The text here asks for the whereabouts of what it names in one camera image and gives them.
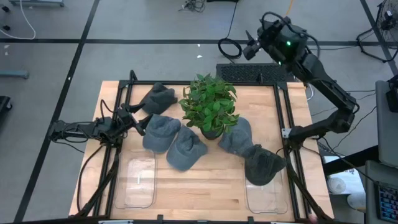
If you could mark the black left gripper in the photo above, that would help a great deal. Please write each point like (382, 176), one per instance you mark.
(124, 119)

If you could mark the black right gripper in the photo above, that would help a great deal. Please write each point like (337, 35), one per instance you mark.
(276, 37)

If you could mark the charcoal baseball cap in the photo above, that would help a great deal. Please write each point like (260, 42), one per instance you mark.
(158, 99)
(262, 168)

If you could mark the blue-grey baseball cap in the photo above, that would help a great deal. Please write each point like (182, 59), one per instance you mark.
(161, 133)
(186, 151)
(236, 137)

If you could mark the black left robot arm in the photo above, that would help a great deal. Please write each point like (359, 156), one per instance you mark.
(77, 129)

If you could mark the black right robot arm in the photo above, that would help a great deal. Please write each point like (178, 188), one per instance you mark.
(326, 84)

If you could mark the black keyboard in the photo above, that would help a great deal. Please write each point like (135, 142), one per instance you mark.
(248, 73)

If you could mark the clear plastic bin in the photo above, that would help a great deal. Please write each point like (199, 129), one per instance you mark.
(135, 180)
(267, 199)

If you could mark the green potted plant black pot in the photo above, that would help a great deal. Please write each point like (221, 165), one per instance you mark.
(208, 105)

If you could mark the grey floor bar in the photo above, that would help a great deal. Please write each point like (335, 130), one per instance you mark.
(14, 74)

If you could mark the black floor fan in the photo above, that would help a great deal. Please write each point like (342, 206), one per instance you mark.
(388, 21)

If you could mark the black device on desk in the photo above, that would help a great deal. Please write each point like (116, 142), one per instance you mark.
(393, 96)

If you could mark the black floor beam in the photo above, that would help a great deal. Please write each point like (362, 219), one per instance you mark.
(351, 160)

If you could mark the grey stand base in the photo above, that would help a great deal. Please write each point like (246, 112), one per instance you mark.
(37, 3)

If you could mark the white paper roll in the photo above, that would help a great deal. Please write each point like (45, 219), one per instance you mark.
(335, 185)

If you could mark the grey desk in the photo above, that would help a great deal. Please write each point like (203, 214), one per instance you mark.
(387, 140)

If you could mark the white round object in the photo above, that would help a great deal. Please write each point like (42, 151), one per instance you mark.
(357, 201)

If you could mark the backlit blue keyboard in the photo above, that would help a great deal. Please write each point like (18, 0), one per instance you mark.
(388, 203)

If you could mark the black metal table frame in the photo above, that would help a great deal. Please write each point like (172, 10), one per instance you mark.
(109, 202)

